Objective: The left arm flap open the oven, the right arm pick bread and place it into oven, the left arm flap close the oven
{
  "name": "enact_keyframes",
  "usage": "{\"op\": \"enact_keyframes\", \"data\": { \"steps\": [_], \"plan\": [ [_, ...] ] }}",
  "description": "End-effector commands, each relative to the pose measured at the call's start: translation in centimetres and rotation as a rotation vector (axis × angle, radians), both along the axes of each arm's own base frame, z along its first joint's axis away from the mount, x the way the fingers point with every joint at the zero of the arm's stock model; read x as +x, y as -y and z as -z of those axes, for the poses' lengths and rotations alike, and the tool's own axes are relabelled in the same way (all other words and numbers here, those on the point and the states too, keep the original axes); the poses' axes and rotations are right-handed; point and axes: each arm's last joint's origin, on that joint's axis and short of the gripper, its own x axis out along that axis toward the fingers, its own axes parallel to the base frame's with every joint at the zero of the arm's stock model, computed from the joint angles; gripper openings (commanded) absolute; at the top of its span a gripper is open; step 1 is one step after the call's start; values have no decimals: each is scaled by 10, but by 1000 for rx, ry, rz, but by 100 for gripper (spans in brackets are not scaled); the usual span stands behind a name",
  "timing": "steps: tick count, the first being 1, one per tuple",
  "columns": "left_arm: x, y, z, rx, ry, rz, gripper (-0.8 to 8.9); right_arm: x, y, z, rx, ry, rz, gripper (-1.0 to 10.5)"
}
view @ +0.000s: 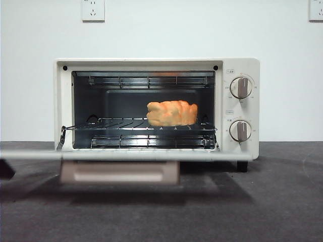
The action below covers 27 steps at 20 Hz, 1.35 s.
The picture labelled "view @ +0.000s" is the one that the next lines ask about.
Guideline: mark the golden brown bread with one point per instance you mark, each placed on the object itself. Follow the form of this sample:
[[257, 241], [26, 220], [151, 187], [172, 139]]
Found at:
[[171, 113]]

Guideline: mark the cream oven control knob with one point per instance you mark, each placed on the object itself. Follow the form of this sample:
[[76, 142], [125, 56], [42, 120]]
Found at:
[[241, 87], [240, 130]]

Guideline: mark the white wall socket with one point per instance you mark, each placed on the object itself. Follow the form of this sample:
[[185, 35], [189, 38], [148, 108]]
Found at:
[[92, 12], [316, 12]]

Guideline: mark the cream Toshiba toaster oven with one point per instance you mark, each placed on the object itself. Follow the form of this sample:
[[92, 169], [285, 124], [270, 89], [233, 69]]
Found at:
[[252, 68]]

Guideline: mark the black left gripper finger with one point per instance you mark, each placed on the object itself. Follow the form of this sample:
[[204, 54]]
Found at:
[[6, 170]]

